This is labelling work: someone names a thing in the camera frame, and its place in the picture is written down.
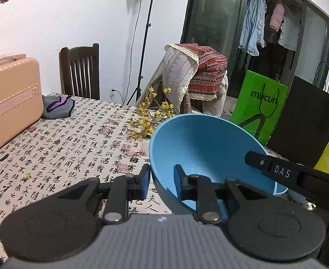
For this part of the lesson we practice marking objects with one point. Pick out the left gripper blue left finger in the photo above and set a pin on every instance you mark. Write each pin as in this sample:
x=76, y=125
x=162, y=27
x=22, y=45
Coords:
x=121, y=191

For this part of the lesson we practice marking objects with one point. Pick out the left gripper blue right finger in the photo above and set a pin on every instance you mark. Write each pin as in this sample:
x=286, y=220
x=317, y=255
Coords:
x=201, y=190

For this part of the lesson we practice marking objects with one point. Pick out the blue bowl top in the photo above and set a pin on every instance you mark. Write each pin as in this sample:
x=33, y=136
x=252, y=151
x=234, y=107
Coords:
x=204, y=145

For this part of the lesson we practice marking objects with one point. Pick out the calligraphy print tablecloth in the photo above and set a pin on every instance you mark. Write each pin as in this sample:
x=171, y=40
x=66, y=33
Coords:
x=52, y=155

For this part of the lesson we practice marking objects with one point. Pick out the black paper bag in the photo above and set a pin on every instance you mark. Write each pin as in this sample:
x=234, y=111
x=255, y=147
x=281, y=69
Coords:
x=302, y=131

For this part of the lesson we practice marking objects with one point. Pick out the yellow flower branch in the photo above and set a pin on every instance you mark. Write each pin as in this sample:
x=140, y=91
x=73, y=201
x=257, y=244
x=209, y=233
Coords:
x=151, y=113

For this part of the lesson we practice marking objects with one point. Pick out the green paper bag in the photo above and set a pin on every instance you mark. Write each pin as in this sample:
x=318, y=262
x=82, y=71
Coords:
x=259, y=105

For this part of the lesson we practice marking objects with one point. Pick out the grey purple cloth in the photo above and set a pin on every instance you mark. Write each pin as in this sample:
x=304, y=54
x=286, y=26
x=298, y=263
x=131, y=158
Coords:
x=56, y=107

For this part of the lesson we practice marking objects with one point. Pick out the patterned blanket on chair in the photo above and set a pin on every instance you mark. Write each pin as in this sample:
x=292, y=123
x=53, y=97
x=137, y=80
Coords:
x=189, y=77

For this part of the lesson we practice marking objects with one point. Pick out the dark wooden chair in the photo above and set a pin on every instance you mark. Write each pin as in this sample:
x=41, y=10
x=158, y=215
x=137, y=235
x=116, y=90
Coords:
x=79, y=71

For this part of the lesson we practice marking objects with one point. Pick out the pink small suitcase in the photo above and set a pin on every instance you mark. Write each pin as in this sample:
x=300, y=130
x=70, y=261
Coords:
x=20, y=95

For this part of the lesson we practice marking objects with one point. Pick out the hanging light blue shirt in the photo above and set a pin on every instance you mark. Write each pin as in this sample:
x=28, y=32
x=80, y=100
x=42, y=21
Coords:
x=252, y=33

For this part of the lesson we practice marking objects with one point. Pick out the dark framed glass door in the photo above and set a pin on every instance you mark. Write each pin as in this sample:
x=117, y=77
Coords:
x=300, y=47

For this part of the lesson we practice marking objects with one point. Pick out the hanging pink garment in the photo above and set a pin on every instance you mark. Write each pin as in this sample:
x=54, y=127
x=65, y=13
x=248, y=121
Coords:
x=277, y=17

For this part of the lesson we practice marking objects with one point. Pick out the studio light on stand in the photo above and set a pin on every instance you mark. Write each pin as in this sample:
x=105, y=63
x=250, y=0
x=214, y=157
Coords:
x=137, y=91

